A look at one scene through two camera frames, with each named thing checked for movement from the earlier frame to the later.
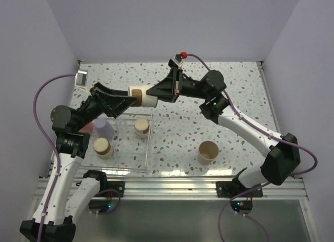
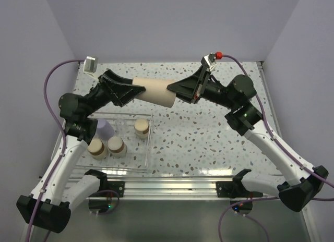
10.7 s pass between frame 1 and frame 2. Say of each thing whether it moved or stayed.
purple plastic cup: stayed
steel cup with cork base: stayed
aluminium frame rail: stayed
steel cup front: moved
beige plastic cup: moved
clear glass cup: stayed
